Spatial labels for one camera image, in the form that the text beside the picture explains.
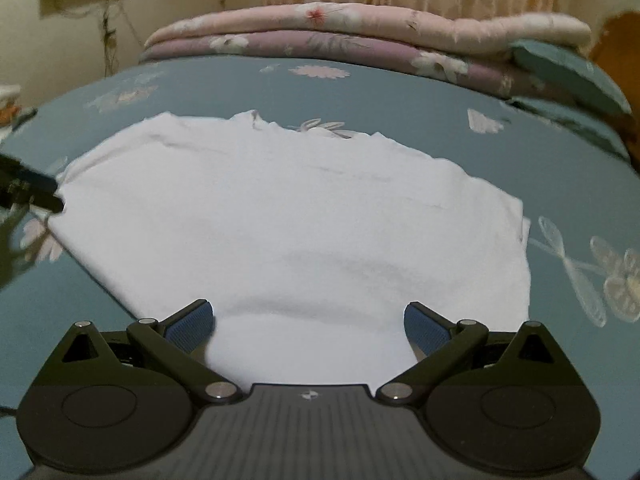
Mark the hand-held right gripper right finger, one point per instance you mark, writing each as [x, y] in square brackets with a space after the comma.
[425, 327]

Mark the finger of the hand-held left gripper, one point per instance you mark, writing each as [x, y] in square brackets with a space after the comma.
[40, 190]

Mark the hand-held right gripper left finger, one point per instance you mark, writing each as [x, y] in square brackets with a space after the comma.
[192, 325]

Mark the white t-shirt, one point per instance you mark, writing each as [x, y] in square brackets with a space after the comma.
[300, 220]

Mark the white and orange object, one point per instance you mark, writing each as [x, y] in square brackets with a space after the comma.
[10, 105]

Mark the bed with blue floral sheet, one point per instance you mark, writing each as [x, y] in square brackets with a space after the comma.
[575, 200]

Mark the teal pillow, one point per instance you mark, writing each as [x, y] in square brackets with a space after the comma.
[565, 70]
[575, 120]

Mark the purple floral quilt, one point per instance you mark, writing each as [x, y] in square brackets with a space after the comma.
[300, 45]

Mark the wooden headboard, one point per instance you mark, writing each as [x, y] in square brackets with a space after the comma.
[620, 35]

